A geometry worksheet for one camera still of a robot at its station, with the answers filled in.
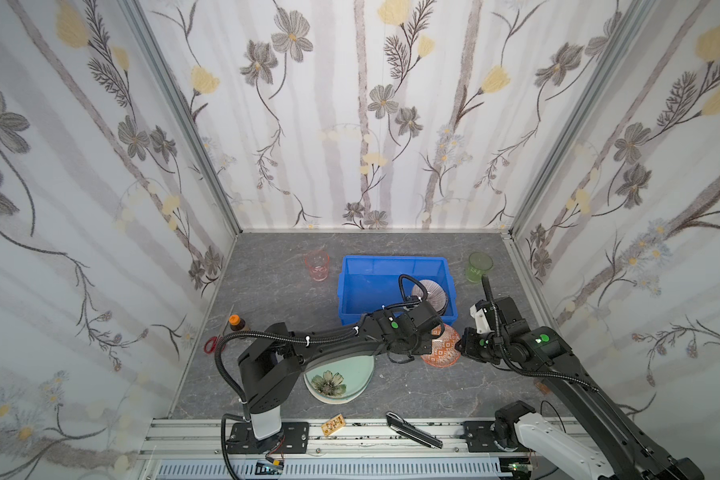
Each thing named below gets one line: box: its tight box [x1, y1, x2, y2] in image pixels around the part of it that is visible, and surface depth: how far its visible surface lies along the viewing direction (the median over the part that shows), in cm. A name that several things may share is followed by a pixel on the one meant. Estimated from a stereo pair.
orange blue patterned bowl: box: [421, 323, 461, 368], surface depth 81 cm
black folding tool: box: [386, 411, 444, 449], surface depth 76 cm
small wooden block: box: [320, 413, 346, 437], surface depth 77 cm
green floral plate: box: [304, 355, 374, 400], surface depth 82 cm
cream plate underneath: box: [304, 370, 375, 405], surface depth 80 cm
